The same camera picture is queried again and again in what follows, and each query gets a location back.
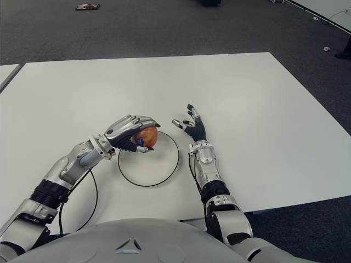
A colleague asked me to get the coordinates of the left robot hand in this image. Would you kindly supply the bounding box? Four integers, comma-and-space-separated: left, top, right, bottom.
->
103, 115, 162, 153

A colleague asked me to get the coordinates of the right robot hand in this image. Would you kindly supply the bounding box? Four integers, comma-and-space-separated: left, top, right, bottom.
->
172, 104, 207, 144

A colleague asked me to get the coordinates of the red-yellow apple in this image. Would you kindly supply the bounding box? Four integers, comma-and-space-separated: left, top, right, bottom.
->
131, 126, 159, 148

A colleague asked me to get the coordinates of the white plate with black rim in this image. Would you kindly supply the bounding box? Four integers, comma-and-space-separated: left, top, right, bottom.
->
118, 129, 180, 188

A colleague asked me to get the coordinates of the grey robot torso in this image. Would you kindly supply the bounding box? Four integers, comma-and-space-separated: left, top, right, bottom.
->
8, 218, 245, 263

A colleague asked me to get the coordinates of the neighbouring white table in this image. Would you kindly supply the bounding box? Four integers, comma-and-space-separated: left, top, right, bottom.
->
0, 64, 21, 93

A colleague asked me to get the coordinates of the dark flat object on floor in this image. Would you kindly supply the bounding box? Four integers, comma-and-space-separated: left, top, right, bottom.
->
75, 3, 100, 11

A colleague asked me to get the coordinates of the dark shoe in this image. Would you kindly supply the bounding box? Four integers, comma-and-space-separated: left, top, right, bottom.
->
334, 35, 351, 60

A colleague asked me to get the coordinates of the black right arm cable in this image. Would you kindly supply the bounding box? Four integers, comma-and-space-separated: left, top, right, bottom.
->
188, 152, 207, 228

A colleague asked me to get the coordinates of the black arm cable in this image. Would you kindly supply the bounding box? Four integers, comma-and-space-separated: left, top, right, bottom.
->
56, 169, 98, 237
188, 152, 207, 228

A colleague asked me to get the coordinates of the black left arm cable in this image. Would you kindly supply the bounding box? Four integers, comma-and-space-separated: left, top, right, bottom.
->
56, 169, 98, 237

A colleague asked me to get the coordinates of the white table with cable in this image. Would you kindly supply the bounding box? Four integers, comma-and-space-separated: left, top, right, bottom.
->
286, 0, 351, 32

